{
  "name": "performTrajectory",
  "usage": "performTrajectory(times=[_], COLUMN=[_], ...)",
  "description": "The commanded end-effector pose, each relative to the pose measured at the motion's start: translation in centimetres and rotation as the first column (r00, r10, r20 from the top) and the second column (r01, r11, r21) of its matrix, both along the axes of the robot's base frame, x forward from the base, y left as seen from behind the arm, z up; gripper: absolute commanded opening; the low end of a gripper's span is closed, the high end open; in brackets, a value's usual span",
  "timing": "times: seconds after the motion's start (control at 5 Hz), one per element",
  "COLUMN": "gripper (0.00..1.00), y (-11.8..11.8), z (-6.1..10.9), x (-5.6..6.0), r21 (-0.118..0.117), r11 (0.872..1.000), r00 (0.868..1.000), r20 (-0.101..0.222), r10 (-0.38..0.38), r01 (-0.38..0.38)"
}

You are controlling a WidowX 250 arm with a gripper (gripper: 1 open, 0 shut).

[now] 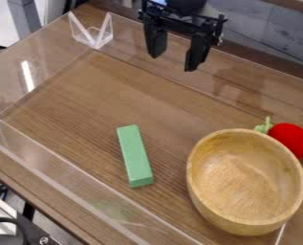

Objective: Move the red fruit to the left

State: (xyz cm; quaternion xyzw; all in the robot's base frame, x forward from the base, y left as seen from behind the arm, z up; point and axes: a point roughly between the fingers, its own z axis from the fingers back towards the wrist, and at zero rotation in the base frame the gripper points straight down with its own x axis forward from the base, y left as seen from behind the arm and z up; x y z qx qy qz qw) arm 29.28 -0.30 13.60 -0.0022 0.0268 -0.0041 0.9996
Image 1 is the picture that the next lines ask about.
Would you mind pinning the clear acrylic tray enclosure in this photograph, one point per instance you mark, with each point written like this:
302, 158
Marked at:
66, 97

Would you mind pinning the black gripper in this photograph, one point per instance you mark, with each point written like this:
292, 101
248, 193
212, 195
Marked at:
184, 16

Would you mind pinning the green rectangular block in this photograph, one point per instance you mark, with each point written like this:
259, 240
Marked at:
135, 158

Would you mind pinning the red plush fruit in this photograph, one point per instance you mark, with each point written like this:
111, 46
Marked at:
284, 132

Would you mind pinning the black clamp bracket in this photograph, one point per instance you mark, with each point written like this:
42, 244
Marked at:
36, 235

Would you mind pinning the black table leg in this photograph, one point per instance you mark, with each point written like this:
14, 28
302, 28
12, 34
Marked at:
28, 211

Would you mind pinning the grey post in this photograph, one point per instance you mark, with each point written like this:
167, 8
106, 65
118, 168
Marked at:
24, 16

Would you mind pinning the wooden bowl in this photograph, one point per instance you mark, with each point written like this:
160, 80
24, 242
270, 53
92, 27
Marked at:
244, 181

